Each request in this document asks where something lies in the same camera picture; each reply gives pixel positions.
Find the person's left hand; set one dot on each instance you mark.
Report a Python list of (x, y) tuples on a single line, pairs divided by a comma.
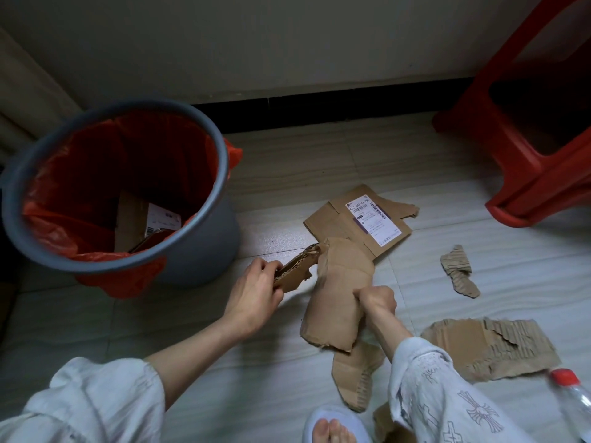
[(254, 299)]

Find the person's right hand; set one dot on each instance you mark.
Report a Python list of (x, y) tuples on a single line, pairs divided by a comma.
[(378, 304)]

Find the long bent cardboard piece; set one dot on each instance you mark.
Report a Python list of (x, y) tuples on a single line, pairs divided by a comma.
[(332, 309)]

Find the small ragged cardboard flap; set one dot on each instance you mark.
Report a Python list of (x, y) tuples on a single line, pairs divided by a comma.
[(295, 272)]

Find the grey bin with red liner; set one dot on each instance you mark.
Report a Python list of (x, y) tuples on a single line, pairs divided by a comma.
[(208, 253)]

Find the torn cardboard pieces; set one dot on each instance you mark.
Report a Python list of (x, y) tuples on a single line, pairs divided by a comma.
[(461, 341)]

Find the cardboard piece white label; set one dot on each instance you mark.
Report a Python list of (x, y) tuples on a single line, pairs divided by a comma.
[(134, 221)]

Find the clear bottle red label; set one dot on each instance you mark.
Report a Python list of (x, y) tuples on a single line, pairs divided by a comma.
[(575, 406)]

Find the person's right forearm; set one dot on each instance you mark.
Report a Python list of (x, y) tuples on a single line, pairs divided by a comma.
[(388, 336)]

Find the person's left forearm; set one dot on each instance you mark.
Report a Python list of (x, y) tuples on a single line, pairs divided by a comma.
[(194, 359)]

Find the person's printed right sleeve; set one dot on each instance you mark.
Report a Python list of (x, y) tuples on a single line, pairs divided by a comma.
[(438, 401)]

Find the person's right foot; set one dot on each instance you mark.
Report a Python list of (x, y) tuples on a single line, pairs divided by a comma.
[(332, 431)]

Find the person's white left sleeve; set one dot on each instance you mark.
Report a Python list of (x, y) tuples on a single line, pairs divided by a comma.
[(92, 401)]

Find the light blue right slipper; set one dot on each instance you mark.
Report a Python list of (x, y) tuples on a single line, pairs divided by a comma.
[(337, 411)]

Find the red plastic stool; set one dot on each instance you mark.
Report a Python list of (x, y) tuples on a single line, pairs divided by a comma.
[(517, 179)]

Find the striped brown curtain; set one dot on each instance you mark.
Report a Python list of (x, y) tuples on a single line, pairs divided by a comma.
[(27, 101)]

